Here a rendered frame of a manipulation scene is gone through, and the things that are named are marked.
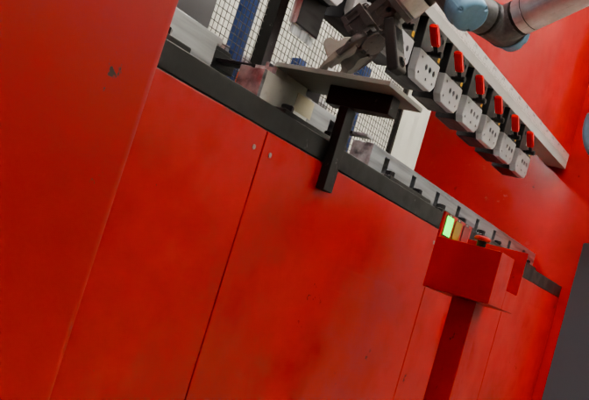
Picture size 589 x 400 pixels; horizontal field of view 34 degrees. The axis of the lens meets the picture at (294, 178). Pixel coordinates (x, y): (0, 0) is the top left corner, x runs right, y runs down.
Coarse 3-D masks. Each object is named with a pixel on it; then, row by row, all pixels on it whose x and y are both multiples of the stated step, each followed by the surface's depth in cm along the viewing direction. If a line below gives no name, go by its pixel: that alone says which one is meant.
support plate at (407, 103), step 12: (288, 72) 200; (300, 72) 197; (312, 72) 194; (324, 72) 192; (336, 72) 191; (312, 84) 205; (324, 84) 201; (336, 84) 198; (348, 84) 195; (360, 84) 191; (372, 84) 188; (384, 84) 186; (396, 96) 193; (408, 96) 194; (408, 108) 200; (420, 108) 199
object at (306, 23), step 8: (296, 0) 204; (304, 0) 204; (312, 0) 207; (296, 8) 204; (304, 8) 205; (312, 8) 207; (320, 8) 210; (296, 16) 203; (304, 16) 205; (312, 16) 208; (320, 16) 211; (296, 24) 204; (304, 24) 206; (312, 24) 209; (320, 24) 212; (296, 32) 206; (304, 32) 208; (312, 32) 209; (304, 40) 209; (312, 40) 212
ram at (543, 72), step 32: (448, 32) 264; (544, 32) 335; (576, 32) 367; (480, 64) 290; (512, 64) 313; (544, 64) 342; (576, 64) 376; (544, 96) 350; (576, 96) 385; (544, 160) 387
